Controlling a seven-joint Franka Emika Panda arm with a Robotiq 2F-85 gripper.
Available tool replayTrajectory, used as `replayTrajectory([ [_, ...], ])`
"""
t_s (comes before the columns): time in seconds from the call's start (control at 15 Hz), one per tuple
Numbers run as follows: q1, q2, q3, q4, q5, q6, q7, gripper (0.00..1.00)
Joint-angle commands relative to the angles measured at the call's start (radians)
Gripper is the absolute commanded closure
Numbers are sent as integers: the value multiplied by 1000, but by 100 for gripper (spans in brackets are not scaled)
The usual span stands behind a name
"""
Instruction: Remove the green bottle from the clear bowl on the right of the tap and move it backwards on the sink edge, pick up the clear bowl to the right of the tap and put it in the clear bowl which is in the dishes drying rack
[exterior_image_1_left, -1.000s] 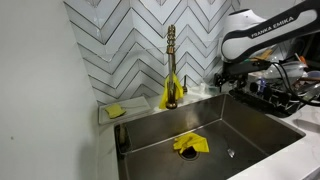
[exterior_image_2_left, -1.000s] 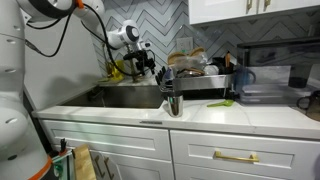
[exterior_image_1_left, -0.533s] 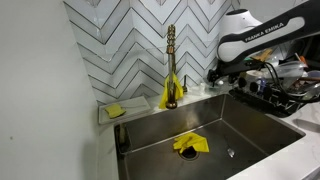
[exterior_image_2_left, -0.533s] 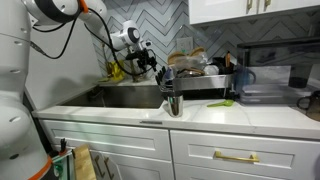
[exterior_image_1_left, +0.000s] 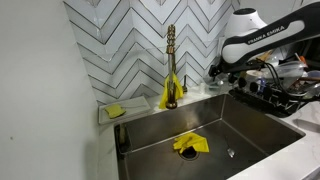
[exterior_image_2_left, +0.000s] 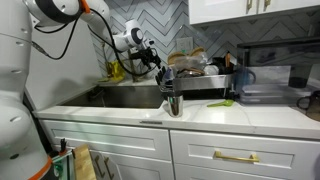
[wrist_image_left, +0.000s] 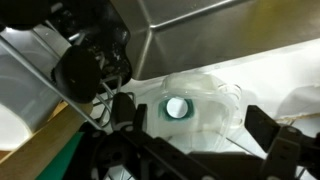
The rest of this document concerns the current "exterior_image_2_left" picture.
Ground white wall outlet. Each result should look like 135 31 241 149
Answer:
175 36 195 54

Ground blue mug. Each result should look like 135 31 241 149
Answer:
165 67 175 82

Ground shiny metal cup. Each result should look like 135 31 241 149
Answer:
166 93 185 119

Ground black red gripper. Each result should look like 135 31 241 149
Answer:
141 47 164 70

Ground orange utensil handle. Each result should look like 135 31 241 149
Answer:
225 51 232 70

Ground dark round bowl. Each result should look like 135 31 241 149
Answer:
179 67 206 78

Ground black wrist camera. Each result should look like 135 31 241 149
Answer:
128 49 146 61

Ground white bowl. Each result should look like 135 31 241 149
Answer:
203 64 220 76

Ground plain white drawer front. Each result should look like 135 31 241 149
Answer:
40 119 173 162

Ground black countertop appliance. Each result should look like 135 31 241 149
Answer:
236 36 320 90

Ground clear plastic container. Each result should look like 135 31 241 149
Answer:
173 54 210 73

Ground clear plastic storage box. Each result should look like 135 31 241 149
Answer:
239 65 320 105

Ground brass spring faucet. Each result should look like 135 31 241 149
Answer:
101 41 145 84

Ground blue tinted pitcher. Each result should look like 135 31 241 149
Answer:
234 66 257 95

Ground yellow cloth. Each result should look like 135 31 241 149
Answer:
106 59 127 83

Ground black dishes pile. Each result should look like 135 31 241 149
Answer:
213 56 235 75

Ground gold drawer handle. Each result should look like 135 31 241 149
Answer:
213 150 261 164

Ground white lower cabinet door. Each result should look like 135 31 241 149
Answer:
89 149 175 180

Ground dark glass mug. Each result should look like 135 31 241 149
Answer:
296 90 320 122

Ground bronze door handle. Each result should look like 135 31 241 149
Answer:
103 156 116 180
94 154 106 179

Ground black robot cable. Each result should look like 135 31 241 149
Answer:
32 9 158 76

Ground wooden cutting board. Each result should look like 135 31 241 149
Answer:
72 143 98 180

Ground white drawer with handle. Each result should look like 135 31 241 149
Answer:
169 129 320 180

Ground stainless steel dish rack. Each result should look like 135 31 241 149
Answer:
158 73 236 101

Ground green plastic scoop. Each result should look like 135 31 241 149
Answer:
206 99 236 108

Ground stainless steel sink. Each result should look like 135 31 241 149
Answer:
61 84 166 110

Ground white upper cabinet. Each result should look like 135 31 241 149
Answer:
188 0 320 26

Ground green tinted clear box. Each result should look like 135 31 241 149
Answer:
51 149 76 180

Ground small black clamp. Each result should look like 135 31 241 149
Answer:
59 137 68 154

